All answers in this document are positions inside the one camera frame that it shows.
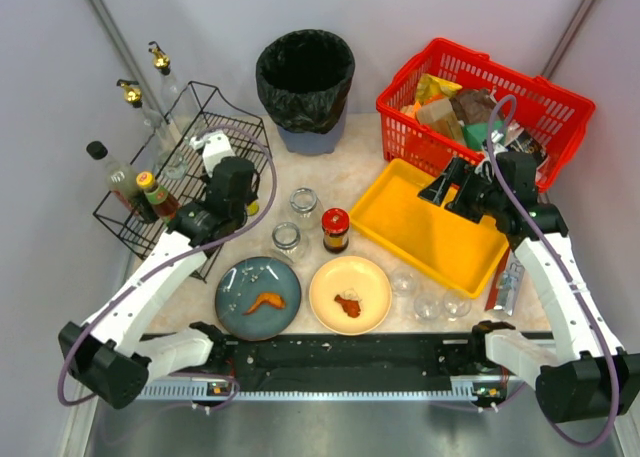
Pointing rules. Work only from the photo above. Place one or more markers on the middle small glass cup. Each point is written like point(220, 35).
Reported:
point(427, 306)

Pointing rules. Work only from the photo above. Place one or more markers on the chicken wing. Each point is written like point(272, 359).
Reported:
point(270, 299)

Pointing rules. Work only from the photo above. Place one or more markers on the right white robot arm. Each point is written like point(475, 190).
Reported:
point(589, 374)

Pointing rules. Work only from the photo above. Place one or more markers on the cream ceramic plate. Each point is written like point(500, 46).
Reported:
point(352, 276)

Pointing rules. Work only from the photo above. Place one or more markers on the trash bin with black bag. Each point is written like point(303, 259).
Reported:
point(303, 80)

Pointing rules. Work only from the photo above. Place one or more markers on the red-lidded sauce jar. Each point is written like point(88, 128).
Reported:
point(335, 224)

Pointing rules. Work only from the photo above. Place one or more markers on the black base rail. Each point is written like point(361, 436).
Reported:
point(337, 363)

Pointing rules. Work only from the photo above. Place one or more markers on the small yellow seasoning bottle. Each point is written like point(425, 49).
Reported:
point(253, 208)

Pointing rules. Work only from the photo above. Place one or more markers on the front empty glass jar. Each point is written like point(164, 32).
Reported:
point(289, 243)

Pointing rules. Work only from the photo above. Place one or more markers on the right small glass cup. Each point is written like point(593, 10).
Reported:
point(456, 304)

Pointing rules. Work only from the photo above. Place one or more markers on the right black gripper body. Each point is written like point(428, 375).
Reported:
point(463, 193)

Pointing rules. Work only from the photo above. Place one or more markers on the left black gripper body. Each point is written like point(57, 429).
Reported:
point(232, 178)

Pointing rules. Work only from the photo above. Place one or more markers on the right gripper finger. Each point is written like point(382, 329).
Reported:
point(437, 190)
point(458, 170)

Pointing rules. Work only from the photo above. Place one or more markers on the red-brown sauce bottle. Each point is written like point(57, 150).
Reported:
point(162, 201)

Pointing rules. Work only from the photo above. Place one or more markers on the red plastic shopping basket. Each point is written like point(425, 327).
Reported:
point(555, 119)

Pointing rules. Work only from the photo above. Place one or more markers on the chicken drumstick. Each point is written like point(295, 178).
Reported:
point(350, 305)

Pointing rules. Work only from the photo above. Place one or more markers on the yellow plastic tray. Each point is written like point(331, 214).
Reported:
point(450, 250)

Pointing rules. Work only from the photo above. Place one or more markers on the gold-capped glass bottle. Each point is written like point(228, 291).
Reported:
point(177, 95)
point(168, 161)

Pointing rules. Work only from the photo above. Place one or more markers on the blue ceramic plate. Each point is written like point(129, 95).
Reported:
point(240, 286)

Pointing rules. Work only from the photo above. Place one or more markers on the black-capped dark sauce bottle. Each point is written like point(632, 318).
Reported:
point(120, 180)

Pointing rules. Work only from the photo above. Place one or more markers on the empty glass jar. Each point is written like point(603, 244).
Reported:
point(289, 243)
point(305, 208)

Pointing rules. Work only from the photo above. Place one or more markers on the dark brown snack bag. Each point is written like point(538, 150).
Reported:
point(473, 105)

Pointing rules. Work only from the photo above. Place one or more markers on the black gold snack packet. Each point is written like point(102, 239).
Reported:
point(523, 141)

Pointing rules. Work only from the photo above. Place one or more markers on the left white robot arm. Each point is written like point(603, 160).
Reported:
point(107, 353)

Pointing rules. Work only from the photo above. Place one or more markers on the yellow snack bag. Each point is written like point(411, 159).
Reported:
point(430, 87)

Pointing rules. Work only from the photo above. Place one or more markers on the black wire rack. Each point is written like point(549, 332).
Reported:
point(248, 138)

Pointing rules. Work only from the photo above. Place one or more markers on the rear empty glass jar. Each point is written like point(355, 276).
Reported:
point(305, 208)

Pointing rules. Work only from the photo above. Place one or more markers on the green sponge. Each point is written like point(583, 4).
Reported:
point(475, 136)

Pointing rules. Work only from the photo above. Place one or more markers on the silver foil packet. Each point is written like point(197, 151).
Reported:
point(506, 285)

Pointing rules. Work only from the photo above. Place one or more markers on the left small glass cup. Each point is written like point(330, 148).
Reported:
point(403, 282)

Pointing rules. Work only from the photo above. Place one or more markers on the small glass cup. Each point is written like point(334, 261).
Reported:
point(427, 306)
point(456, 304)
point(403, 282)

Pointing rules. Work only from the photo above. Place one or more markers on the brown cardboard box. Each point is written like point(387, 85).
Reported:
point(439, 115)

